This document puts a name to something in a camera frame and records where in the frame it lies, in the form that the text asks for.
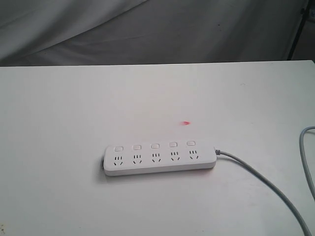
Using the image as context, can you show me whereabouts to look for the white five-outlet power strip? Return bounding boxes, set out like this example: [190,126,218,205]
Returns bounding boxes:
[103,140,217,177]

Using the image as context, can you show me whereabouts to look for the grey power cable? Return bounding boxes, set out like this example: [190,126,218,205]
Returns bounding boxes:
[213,125,315,236]

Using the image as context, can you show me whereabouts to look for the black tripod stand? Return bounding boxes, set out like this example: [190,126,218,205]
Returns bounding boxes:
[286,0,314,60]

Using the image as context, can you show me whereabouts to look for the grey backdrop cloth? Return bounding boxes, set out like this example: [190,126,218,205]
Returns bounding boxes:
[0,0,307,66]

